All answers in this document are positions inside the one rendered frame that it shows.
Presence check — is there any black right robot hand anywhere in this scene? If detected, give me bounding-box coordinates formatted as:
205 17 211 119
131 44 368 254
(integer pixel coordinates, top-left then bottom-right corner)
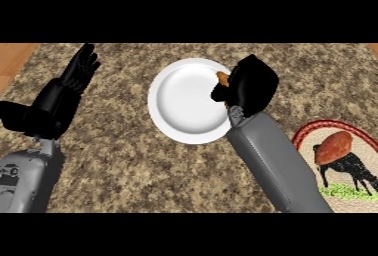
210 54 280 118

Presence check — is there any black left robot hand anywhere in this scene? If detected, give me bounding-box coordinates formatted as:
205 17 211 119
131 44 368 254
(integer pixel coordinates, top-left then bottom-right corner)
0 43 102 141

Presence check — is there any golden brown croissant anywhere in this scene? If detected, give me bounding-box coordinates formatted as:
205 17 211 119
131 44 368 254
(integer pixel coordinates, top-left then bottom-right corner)
215 70 232 88

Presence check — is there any white round plate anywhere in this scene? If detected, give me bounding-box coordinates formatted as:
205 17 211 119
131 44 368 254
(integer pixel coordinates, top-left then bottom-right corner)
146 57 238 145

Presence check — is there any round placemat with animal print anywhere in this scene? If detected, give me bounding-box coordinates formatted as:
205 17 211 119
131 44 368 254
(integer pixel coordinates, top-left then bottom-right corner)
291 119 378 214

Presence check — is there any reddish brown sweet potato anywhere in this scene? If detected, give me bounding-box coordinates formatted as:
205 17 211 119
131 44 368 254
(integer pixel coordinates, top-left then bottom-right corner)
313 130 354 167

